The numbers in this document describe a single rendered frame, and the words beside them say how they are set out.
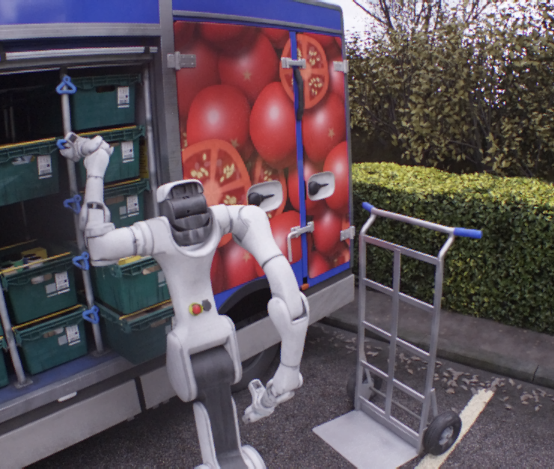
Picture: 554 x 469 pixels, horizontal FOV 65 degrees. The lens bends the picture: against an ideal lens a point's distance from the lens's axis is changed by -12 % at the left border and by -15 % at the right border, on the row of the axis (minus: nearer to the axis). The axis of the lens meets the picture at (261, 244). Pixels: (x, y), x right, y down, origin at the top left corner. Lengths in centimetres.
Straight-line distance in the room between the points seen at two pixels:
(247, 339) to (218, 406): 143
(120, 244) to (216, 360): 46
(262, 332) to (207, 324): 159
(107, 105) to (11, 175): 58
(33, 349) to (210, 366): 112
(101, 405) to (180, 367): 107
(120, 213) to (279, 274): 120
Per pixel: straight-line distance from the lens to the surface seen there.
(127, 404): 256
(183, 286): 142
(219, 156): 258
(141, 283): 225
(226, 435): 165
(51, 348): 243
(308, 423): 293
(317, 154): 318
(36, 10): 214
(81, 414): 245
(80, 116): 234
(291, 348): 150
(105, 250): 136
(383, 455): 270
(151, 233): 138
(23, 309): 232
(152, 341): 238
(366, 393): 303
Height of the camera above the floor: 178
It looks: 16 degrees down
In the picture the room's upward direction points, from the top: 3 degrees counter-clockwise
